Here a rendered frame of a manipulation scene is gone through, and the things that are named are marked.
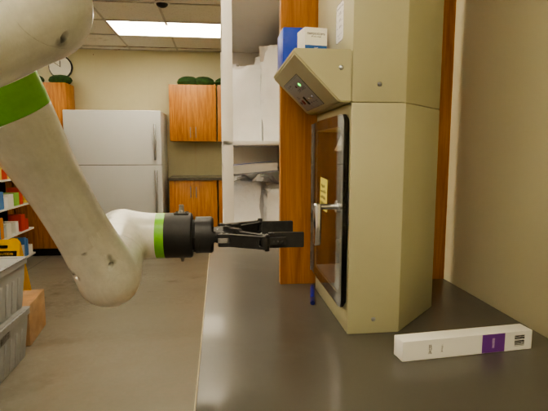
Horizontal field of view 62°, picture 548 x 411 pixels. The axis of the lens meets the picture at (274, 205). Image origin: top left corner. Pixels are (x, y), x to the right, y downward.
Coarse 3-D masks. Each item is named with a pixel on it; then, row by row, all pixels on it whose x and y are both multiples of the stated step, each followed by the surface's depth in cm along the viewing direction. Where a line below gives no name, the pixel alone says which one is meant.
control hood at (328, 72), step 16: (304, 48) 87; (288, 64) 96; (304, 64) 87; (320, 64) 87; (336, 64) 87; (288, 80) 106; (304, 80) 95; (320, 80) 87; (336, 80) 88; (320, 96) 95; (336, 96) 88; (320, 112) 111
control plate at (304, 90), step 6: (294, 78) 100; (300, 78) 97; (288, 84) 109; (294, 84) 104; (300, 84) 100; (306, 84) 97; (288, 90) 114; (294, 90) 109; (300, 90) 104; (306, 90) 100; (294, 96) 114; (300, 96) 109; (306, 96) 105; (306, 102) 109; (312, 102) 104; (318, 102) 100; (306, 108) 115
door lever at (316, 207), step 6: (312, 204) 95; (318, 204) 95; (324, 204) 95; (330, 204) 96; (336, 204) 95; (318, 210) 95; (336, 210) 95; (318, 216) 95; (318, 222) 95; (318, 228) 95; (318, 234) 96; (318, 240) 96
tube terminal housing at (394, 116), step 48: (336, 0) 99; (384, 0) 87; (432, 0) 97; (336, 48) 100; (384, 48) 88; (432, 48) 99; (384, 96) 89; (432, 96) 101; (384, 144) 90; (432, 144) 103; (384, 192) 91; (432, 192) 106; (384, 240) 93; (432, 240) 108; (384, 288) 94
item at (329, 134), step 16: (320, 128) 110; (336, 128) 96; (320, 144) 111; (336, 144) 96; (320, 160) 111; (336, 160) 96; (320, 176) 111; (336, 176) 96; (336, 192) 96; (336, 224) 97; (336, 240) 97; (320, 256) 112; (336, 256) 97; (320, 272) 113; (336, 272) 97; (336, 288) 97
